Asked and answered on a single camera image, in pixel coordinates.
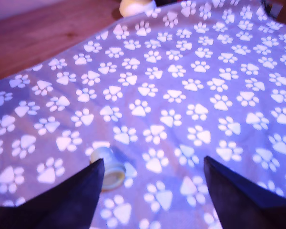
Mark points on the paw print cloth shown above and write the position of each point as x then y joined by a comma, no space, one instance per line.
157,83

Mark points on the small white round camera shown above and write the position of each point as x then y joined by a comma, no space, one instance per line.
133,8

